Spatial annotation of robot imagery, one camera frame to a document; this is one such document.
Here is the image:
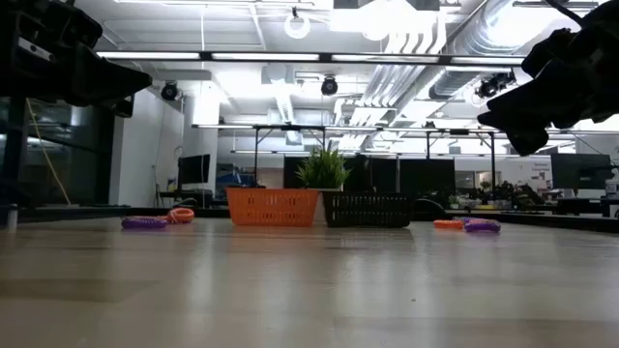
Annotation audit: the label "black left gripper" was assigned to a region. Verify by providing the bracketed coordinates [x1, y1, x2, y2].
[0, 0, 154, 107]

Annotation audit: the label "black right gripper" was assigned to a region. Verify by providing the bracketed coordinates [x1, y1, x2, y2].
[477, 18, 619, 157]

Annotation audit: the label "black ceiling spotlight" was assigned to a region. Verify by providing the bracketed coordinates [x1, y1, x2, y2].
[476, 71, 517, 101]

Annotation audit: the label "white poster with text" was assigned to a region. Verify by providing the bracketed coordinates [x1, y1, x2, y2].
[530, 161, 555, 192]

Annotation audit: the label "dark leafy plant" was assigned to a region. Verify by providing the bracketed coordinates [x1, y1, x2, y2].
[477, 180, 516, 205]

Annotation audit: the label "black computer monitor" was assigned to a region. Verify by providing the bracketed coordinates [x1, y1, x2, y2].
[177, 153, 212, 186]
[550, 153, 613, 190]

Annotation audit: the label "black chair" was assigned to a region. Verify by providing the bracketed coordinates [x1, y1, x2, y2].
[413, 197, 449, 222]

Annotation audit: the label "black office desk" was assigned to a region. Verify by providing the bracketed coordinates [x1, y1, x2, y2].
[158, 188, 215, 210]

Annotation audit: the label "black partition panels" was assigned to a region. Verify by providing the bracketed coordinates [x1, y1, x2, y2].
[283, 156, 457, 195]

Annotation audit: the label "black overhead light bar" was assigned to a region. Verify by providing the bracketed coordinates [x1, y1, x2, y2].
[96, 49, 526, 68]

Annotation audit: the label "black plastic mesh basket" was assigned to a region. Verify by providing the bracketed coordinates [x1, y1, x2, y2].
[322, 191, 416, 229]

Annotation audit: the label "orange plastic mesh basket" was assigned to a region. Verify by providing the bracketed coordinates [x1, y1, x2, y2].
[224, 187, 320, 227]

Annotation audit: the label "green plant in white pot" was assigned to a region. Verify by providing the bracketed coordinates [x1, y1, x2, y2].
[295, 140, 353, 223]

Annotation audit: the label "black wall-mounted box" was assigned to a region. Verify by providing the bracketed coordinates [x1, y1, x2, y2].
[113, 94, 135, 119]

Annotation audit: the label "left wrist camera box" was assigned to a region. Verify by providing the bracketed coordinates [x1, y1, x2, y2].
[14, 33, 59, 64]

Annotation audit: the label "yellow cable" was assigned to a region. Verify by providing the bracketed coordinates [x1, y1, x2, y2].
[26, 99, 73, 205]

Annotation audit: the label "black table edge frame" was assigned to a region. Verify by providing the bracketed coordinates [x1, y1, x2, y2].
[0, 205, 619, 235]

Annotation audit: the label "black frame post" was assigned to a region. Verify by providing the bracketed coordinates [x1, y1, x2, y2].
[0, 94, 29, 209]

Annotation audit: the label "black workstation frame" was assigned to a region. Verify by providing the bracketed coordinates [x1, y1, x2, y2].
[253, 124, 497, 188]

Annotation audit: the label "white ring ceiling fixture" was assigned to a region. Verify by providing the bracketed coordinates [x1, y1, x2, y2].
[283, 7, 311, 41]

